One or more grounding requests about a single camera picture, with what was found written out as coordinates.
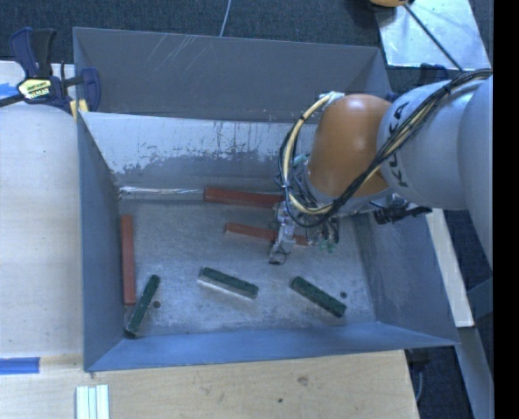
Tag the red-brown flat block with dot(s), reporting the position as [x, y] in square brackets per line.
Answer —
[250, 232]
[128, 260]
[241, 197]

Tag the pale wood flat board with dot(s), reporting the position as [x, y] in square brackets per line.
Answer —
[36, 234]

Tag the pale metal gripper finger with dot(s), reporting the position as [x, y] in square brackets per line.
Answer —
[275, 254]
[286, 251]

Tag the dark green flat block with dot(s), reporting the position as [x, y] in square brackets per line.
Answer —
[318, 296]
[228, 281]
[143, 306]

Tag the grey metal bin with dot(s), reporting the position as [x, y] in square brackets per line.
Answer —
[224, 81]

